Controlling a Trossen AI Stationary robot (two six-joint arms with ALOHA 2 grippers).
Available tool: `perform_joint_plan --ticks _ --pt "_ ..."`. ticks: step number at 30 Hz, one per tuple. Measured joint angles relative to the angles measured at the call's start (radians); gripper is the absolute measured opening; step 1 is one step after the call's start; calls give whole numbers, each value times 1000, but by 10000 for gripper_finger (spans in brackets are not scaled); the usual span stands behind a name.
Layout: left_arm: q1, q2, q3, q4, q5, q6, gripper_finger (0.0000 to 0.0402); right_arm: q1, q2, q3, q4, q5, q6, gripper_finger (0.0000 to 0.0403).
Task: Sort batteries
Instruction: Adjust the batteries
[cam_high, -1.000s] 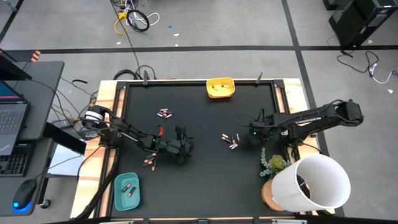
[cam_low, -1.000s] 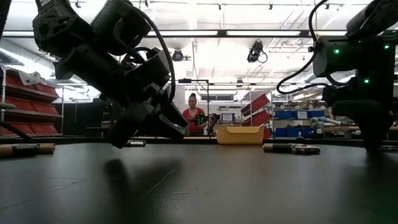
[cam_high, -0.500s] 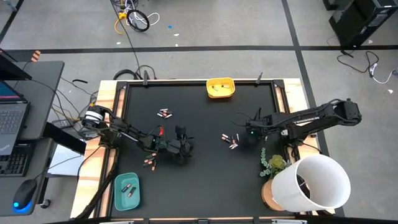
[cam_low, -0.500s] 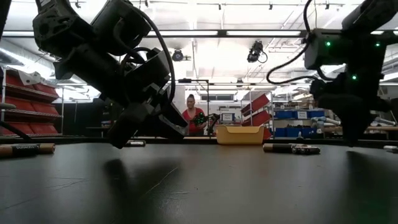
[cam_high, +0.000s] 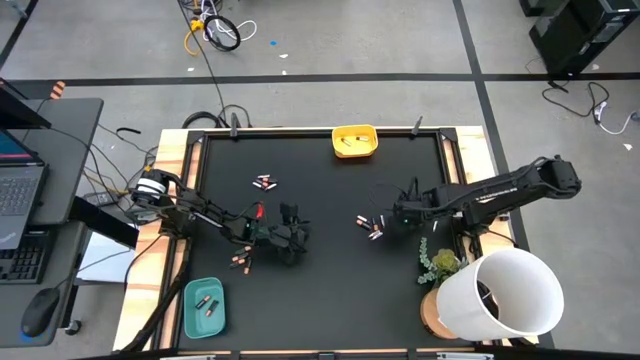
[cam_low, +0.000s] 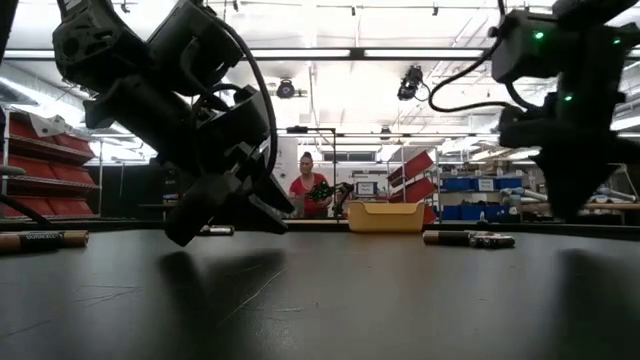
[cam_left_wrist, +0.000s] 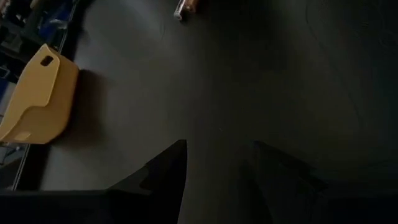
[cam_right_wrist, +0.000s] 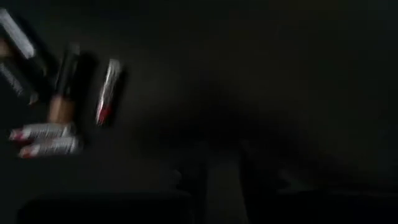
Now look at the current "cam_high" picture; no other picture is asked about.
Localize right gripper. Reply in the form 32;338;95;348
385;193;435;236

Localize white lamp shade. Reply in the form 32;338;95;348
436;248;565;342

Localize black desk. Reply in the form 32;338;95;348
0;97;105;226

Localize open grey laptop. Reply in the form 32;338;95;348
0;127;51;251

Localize black coiled cable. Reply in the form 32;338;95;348
203;14;243;53

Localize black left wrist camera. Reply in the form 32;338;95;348
278;201;301;227

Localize green artificial plant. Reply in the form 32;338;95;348
417;236;470;287

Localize black computer mouse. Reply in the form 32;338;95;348
20;287;62;339

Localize round wooden base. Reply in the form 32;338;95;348
419;286;464;341

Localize yellow plastic bin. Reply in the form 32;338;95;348
331;124;380;160

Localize teal plastic bin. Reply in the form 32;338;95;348
183;276;227;340

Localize long black cable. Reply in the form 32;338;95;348
175;0;229;124

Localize black storage crates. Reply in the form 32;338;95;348
574;0;640;51

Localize dark grey desk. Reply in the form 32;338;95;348
0;219;92;350

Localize black power brick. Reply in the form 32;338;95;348
82;190;120;208

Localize thick black hose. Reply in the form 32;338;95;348
180;103;254;130

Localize white adapter cable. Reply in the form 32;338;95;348
593;101;640;136

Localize black computer tower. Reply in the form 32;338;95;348
528;8;614;77

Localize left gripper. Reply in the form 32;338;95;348
247;222;312;267

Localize black floor cable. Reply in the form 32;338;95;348
541;79;612;120

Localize yellow cable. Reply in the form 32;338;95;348
183;17;207;57

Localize black monitor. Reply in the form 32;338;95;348
0;79;52;130

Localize black keyboard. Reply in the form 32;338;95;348
0;238;50;286

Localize white panel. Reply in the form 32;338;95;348
77;231;137;285

